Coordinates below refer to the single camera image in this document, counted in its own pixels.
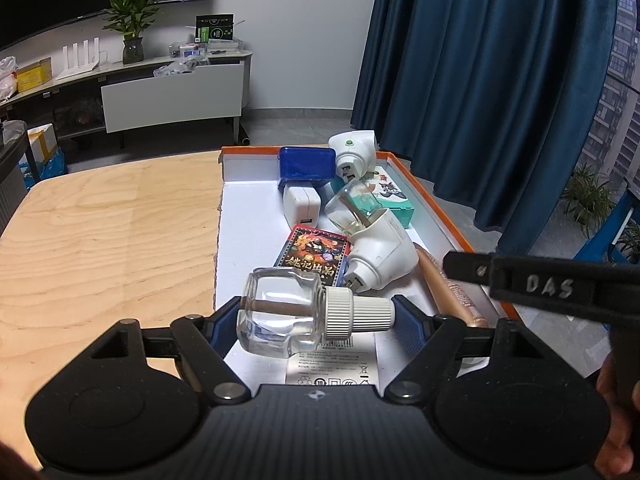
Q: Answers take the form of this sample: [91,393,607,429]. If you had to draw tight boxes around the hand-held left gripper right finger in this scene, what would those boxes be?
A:
[384,294,551,405]

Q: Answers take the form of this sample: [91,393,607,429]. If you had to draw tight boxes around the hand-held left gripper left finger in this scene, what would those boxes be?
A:
[87,296,251,405]

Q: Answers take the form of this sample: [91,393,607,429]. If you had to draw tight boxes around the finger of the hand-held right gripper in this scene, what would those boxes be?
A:
[442,251,495,289]

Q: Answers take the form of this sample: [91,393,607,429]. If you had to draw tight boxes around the copper brown tube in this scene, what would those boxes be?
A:
[412,241,491,329]

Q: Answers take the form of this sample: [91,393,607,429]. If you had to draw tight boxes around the clear bottle with white cap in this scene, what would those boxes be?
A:
[236,267,396,359]

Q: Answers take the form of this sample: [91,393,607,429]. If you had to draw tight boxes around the white power adapter box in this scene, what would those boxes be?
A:
[284,330,401,387]

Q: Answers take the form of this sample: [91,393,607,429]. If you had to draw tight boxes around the white plug-in heater with bottle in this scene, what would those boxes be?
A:
[324,178,420,292]

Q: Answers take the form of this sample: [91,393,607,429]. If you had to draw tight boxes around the green bandage box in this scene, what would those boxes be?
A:
[365,162,417,228]

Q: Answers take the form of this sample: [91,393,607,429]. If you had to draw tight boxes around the orange white cardboard box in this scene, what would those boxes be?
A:
[214,146,523,391]

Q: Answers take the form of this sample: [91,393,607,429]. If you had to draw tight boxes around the red blue card box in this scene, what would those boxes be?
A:
[272,225,353,288]

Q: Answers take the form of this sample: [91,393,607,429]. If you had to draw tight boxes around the white cube charger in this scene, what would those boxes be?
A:
[282,183,323,231]

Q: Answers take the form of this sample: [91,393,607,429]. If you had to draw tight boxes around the blue plastic case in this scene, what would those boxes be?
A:
[278,146,337,192]

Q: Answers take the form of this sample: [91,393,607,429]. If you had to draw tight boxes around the person's right hand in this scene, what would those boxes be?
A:
[595,352,640,480]

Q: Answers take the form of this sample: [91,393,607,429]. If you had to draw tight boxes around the spiky potted plant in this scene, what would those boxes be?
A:
[560,162,626,241]

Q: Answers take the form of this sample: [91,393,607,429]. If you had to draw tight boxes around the dark blue curtain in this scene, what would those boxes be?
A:
[350,0,618,256]

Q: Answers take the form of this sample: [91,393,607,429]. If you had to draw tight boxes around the white television cabinet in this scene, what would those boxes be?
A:
[0,45,253,148]

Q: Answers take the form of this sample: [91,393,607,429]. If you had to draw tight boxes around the blue plastic bag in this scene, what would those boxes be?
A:
[20,150,68,183]

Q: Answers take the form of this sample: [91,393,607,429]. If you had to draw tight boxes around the white yellow carton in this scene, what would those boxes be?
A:
[25,124,58,161]

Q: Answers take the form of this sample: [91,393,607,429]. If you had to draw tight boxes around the black round glass table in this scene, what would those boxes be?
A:
[0,120,31,241]

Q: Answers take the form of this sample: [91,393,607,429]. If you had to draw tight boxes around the pile of small packets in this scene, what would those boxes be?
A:
[152,40,246,78]

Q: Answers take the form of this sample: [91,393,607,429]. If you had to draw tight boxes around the plant in glass vase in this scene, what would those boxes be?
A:
[102,0,161,65]

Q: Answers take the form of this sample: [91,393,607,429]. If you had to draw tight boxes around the white router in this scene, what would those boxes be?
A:
[55,37,103,81]

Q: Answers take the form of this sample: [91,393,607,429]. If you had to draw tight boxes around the black green box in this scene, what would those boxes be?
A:
[195,12,236,43]

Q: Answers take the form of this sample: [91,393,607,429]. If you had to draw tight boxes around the yellow box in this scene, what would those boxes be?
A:
[15,57,53,93]

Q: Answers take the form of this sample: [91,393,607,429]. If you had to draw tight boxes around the white plastic bag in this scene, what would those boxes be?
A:
[0,55,21,103]

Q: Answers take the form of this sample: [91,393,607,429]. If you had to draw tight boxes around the blue metal frame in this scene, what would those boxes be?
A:
[575,187,640,263]

